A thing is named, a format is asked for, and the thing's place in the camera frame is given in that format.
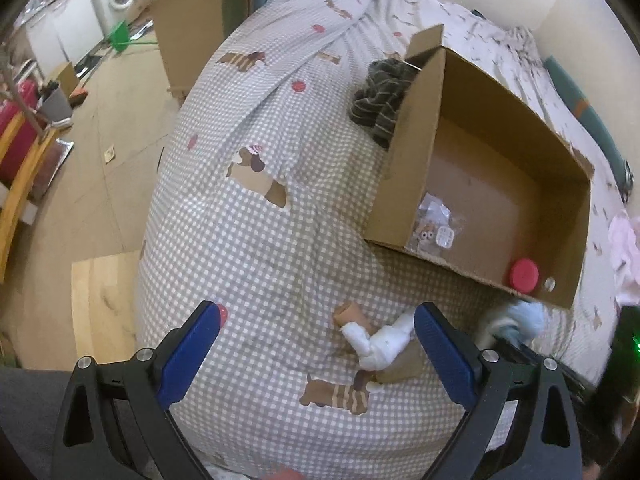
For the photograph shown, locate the teal bed pad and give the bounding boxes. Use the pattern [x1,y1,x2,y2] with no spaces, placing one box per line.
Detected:
[542,56,635,196]

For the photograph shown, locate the person's grey trousers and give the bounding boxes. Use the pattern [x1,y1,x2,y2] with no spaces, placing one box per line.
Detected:
[0,365,131,480]

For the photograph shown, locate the pink cloth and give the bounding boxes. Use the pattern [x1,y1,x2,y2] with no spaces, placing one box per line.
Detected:
[607,209,640,306]

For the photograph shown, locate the grey bin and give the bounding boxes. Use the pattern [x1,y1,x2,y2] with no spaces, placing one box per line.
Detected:
[39,80,72,122]

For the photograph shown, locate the red suitcase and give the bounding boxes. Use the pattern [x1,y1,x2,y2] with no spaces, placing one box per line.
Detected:
[0,79,41,186]

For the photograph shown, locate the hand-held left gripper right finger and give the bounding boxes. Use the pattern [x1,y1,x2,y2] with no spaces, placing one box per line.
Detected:
[414,301,586,480]

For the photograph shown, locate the tall cardboard box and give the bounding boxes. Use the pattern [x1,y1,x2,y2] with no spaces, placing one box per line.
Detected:
[149,0,226,102]

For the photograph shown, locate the light blue fluffy cloth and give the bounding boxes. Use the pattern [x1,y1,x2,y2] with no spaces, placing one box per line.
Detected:
[477,299,546,348]

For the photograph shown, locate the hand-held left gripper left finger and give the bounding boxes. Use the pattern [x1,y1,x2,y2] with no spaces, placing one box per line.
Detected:
[50,300,223,480]

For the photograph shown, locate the yellow wooden chair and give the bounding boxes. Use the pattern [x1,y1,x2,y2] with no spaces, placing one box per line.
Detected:
[0,112,60,273]

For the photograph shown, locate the white kitchen cabinet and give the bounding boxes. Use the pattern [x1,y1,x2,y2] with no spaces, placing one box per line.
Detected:
[20,0,108,78]

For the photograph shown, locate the dark striped cloth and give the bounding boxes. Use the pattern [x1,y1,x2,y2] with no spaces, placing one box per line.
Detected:
[349,58,422,150]

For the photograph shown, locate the clear plastic bag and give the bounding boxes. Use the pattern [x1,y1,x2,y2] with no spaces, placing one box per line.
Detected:
[404,191,466,256]

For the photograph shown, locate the tan soft tube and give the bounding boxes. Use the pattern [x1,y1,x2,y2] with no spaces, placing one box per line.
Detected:
[333,302,373,336]

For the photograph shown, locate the green dustpan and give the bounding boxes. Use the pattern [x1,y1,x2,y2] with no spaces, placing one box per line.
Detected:
[104,20,160,54]

